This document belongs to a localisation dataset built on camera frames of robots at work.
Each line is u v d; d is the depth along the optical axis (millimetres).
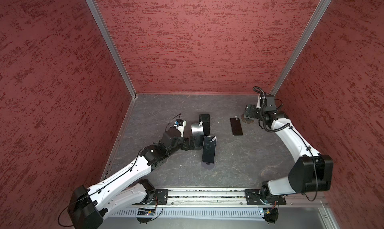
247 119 1012
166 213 709
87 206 382
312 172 411
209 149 794
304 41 884
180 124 656
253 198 735
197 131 874
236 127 1006
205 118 929
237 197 759
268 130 542
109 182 436
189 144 681
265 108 643
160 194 744
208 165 846
